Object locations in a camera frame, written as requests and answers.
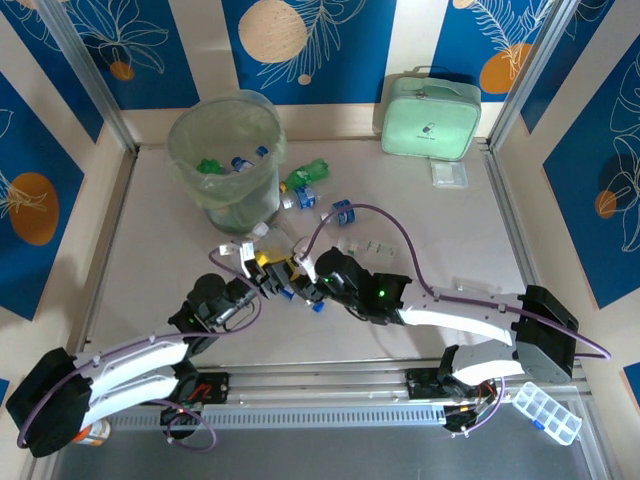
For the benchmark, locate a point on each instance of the crushed bottle blue barcode label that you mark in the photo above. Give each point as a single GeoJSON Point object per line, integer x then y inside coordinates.
{"type": "Point", "coordinates": [318, 306]}

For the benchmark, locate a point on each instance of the long clear square bottle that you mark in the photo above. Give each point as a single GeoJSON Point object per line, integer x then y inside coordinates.
{"type": "Point", "coordinates": [275, 240]}

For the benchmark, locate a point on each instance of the clear bottle green print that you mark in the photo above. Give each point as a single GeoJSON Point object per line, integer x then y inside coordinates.
{"type": "Point", "coordinates": [372, 247]}

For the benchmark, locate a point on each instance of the small crushed blue-label bottle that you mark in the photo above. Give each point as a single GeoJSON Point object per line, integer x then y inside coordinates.
{"type": "Point", "coordinates": [302, 196]}
{"type": "Point", "coordinates": [345, 215]}

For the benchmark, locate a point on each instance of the crushed green soda bottle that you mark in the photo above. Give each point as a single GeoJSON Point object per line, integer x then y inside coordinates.
{"type": "Point", "coordinates": [307, 172]}

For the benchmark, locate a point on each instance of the clear bottle dark blue label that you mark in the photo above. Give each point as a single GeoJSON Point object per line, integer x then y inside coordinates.
{"type": "Point", "coordinates": [239, 163]}

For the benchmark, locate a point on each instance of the green Sprite bottle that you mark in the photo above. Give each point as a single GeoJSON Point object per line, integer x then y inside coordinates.
{"type": "Point", "coordinates": [210, 166]}

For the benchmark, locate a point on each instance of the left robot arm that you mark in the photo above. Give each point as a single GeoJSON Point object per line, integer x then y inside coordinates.
{"type": "Point", "coordinates": [50, 400]}

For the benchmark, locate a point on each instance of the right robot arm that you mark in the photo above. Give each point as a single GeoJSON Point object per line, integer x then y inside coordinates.
{"type": "Point", "coordinates": [545, 335]}

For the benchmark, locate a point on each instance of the round mesh waste bin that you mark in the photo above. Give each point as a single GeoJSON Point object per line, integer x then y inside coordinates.
{"type": "Point", "coordinates": [260, 210]}

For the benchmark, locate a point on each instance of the translucent green-lined trash bin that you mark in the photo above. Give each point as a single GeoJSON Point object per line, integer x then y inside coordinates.
{"type": "Point", "coordinates": [225, 125]}

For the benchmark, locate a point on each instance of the black connector block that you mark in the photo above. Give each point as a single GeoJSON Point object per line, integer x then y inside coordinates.
{"type": "Point", "coordinates": [462, 417]}
{"type": "Point", "coordinates": [179, 416]}

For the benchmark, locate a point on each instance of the small clear plastic sachet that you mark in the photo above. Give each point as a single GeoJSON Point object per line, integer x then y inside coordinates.
{"type": "Point", "coordinates": [449, 174]}

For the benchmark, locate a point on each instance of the orange lid jar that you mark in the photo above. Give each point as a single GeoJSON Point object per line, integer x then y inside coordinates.
{"type": "Point", "coordinates": [97, 432]}

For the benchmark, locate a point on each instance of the mint green zip case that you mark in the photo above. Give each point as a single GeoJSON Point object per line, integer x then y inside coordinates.
{"type": "Point", "coordinates": [430, 120]}

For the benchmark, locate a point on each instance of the clear compartment organizer box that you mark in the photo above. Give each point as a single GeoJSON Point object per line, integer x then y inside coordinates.
{"type": "Point", "coordinates": [545, 412]}

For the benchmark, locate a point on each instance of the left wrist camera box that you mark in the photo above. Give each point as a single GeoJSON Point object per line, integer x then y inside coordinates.
{"type": "Point", "coordinates": [248, 260]}

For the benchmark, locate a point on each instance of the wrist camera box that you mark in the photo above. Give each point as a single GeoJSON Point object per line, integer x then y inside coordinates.
{"type": "Point", "coordinates": [248, 260]}
{"type": "Point", "coordinates": [305, 250]}

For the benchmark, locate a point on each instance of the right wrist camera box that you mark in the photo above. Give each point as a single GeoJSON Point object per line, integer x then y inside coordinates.
{"type": "Point", "coordinates": [305, 250]}

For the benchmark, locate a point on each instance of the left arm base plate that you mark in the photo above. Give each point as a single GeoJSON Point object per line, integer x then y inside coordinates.
{"type": "Point", "coordinates": [215, 387]}

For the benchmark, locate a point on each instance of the aluminium mounting rail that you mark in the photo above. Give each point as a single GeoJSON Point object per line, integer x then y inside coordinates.
{"type": "Point", "coordinates": [320, 385]}

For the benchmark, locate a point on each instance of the aluminium table side rail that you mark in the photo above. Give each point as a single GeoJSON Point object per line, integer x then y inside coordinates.
{"type": "Point", "coordinates": [110, 250]}
{"type": "Point", "coordinates": [506, 200]}

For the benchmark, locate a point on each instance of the clear wrapper by right rail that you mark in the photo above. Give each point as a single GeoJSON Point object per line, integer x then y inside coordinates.
{"type": "Point", "coordinates": [467, 286]}

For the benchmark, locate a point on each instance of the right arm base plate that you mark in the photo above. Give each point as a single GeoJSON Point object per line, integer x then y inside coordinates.
{"type": "Point", "coordinates": [422, 382]}

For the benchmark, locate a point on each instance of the aluminium frame post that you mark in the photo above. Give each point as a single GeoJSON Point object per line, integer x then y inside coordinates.
{"type": "Point", "coordinates": [89, 70]}
{"type": "Point", "coordinates": [532, 75]}

